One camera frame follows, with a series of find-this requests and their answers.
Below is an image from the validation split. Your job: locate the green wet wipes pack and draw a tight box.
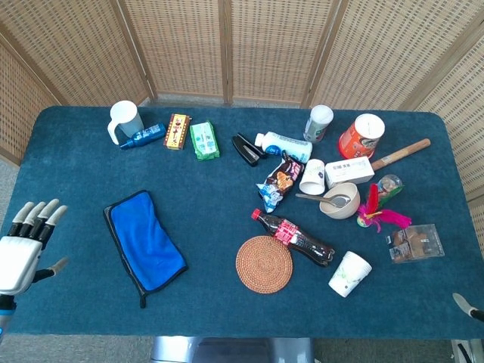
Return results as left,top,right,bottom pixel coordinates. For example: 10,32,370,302
189,120,221,161

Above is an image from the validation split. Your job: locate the white mug with handle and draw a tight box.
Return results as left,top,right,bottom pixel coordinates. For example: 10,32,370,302
107,100,145,145

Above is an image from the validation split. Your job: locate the wooden handled brush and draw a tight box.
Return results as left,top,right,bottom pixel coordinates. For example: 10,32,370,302
370,138,432,172

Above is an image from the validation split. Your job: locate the white and green canister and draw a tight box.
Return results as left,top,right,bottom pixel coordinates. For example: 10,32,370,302
303,104,334,143

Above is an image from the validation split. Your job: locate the woven bamboo screen panel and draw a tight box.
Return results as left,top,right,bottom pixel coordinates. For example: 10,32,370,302
302,0,484,113
222,0,343,107
111,0,232,105
0,41,61,167
0,0,158,109
414,33,484,243

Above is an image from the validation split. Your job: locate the paper cup with green print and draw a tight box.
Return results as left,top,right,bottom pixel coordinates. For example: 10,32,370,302
327,250,373,299

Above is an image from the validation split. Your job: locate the white bottle with blue label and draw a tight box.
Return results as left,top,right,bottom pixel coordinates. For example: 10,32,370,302
254,131,314,164

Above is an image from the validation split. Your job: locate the small white paper cup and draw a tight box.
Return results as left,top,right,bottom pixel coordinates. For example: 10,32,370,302
299,158,327,196

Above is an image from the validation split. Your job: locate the red and yellow box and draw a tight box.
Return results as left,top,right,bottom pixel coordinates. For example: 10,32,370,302
163,113,191,150

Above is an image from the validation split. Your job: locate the beige spoon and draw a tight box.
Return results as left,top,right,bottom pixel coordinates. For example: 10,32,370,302
295,193,352,209

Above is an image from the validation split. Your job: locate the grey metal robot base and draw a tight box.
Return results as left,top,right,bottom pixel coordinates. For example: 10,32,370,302
150,336,315,363

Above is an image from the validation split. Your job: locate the orange instant noodle cup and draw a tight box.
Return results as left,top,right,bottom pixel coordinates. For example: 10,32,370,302
338,113,386,160

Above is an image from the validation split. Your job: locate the pink feather shuttlecock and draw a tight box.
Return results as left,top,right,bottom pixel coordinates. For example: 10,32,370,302
357,183,412,233

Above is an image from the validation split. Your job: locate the white equipment with black cable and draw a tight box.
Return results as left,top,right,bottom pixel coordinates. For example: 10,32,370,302
451,339,484,363

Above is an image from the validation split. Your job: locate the white cardboard box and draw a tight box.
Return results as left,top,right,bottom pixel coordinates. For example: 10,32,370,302
324,156,376,189

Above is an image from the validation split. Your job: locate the blue carpet table cover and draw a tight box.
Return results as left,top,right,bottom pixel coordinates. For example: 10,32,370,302
0,105,484,340

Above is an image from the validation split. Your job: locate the clear plastic snack box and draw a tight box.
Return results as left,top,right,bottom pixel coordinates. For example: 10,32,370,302
385,223,445,265

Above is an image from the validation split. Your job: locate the small clear wrapped jar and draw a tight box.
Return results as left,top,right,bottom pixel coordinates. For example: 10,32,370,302
377,174,404,207

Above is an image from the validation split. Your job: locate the grey and blue cloth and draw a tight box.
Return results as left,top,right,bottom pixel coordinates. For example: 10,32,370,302
103,190,189,309

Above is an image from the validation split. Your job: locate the black stapler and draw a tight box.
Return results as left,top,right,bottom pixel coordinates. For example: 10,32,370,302
231,132,268,167

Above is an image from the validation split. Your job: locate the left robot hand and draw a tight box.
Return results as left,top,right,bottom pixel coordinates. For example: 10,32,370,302
0,198,70,309

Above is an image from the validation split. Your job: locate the brown and blue snack bag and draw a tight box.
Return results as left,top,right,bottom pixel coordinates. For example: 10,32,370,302
256,150,306,214

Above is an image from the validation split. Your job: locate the round woven rattan coaster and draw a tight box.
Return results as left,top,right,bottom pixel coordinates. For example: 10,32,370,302
235,234,294,295

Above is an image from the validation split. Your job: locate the blue spray bottle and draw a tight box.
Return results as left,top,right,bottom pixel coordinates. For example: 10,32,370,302
119,122,167,150

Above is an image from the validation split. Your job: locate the cola bottle with red label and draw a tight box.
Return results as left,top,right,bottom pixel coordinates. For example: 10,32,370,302
251,208,336,268

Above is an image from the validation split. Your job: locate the beige bowl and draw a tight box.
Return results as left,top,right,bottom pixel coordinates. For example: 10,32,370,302
319,182,361,220

